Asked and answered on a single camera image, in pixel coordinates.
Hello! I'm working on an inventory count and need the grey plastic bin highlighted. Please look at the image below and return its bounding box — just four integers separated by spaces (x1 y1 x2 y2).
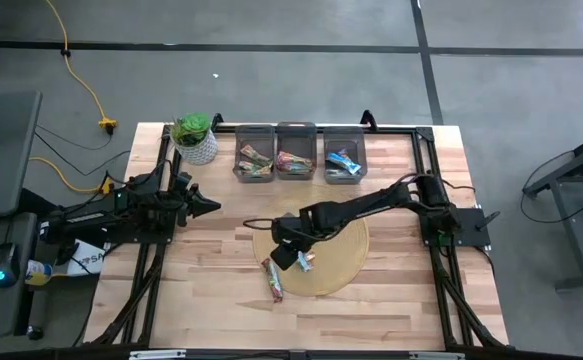
322 125 369 185
232 123 276 184
275 121 319 182

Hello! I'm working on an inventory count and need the red green granola bar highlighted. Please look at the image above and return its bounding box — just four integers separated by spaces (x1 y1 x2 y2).
276 150 314 166
261 257 285 303
276 159 315 175

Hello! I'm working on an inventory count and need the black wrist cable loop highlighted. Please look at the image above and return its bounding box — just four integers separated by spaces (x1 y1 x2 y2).
243 218 275 232

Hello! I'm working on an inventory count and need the round woven straw placemat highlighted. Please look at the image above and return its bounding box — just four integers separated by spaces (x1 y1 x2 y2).
252 189 371 297

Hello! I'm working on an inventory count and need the yellow extension cable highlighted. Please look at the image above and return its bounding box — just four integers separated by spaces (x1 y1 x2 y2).
28 157 115 195
44 0 118 135

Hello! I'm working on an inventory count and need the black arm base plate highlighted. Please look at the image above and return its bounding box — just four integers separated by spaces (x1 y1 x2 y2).
419 207 501 250

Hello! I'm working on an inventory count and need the white label strip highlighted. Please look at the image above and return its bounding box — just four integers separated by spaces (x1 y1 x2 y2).
409 351 466 360

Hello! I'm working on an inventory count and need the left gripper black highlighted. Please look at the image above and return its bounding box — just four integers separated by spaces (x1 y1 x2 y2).
170 172 222 227

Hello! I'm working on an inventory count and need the dark grey monitor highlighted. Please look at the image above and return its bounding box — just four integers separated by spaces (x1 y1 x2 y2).
0 89 43 221

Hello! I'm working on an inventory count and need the black metal stand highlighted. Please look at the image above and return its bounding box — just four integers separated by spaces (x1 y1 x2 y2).
522 125 583 292

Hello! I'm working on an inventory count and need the black computer mouse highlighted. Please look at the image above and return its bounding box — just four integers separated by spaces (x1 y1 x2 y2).
0 243 21 289

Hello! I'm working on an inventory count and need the black aluminium table frame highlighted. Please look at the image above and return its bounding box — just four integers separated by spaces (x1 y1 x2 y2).
83 109 510 351

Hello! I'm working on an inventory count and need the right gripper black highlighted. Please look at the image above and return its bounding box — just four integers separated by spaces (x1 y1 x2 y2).
269 212 318 272

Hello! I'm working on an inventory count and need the black floor cable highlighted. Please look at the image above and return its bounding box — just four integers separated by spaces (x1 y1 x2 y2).
34 123 132 177

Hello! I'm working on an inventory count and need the yellow white bottle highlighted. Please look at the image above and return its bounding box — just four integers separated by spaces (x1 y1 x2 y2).
24 259 55 287

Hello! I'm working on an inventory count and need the white printed box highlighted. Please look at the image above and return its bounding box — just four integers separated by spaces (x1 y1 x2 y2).
65 238 107 278

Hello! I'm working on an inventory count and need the succulent in white patterned pot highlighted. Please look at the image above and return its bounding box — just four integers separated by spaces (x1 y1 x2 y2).
169 112 220 167

